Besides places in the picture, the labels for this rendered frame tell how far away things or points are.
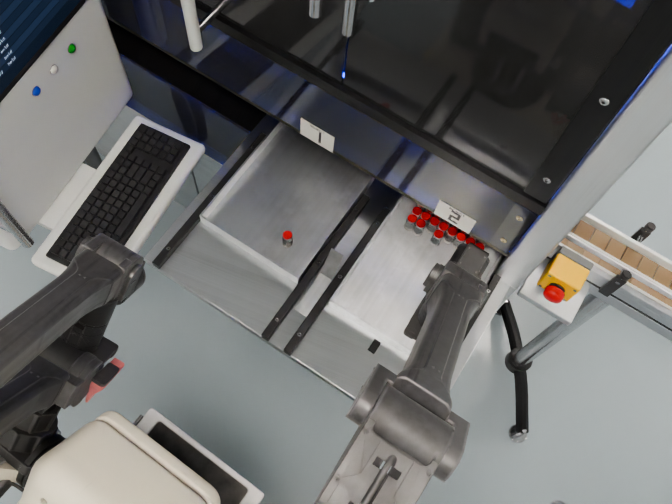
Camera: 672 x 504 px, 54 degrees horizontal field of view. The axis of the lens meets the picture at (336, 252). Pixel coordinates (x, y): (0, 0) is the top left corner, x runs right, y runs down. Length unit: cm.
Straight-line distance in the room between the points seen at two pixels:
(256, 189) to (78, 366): 67
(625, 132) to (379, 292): 65
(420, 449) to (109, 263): 50
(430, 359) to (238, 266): 81
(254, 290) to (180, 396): 93
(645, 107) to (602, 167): 15
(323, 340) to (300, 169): 41
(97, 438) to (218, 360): 141
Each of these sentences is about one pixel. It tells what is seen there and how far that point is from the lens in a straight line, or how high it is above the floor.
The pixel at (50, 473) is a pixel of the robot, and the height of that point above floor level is 139.
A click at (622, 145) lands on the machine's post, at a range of 105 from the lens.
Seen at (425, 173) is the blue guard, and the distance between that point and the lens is 133.
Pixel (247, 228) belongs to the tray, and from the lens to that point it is 149.
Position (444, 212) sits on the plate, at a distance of 140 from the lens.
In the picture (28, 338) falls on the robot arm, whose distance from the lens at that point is 81.
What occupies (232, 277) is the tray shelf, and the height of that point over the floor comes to 88.
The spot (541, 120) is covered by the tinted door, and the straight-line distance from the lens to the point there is 109.
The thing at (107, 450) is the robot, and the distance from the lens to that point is 92.
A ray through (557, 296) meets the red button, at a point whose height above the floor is 101.
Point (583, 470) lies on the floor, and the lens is 244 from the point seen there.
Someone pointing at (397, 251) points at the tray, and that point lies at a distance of 149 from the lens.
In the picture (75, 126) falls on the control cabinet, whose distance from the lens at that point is 164.
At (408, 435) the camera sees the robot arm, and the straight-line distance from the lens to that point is 63.
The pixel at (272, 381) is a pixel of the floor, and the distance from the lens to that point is 228.
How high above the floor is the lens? 223
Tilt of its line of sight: 67 degrees down
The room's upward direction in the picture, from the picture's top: 10 degrees clockwise
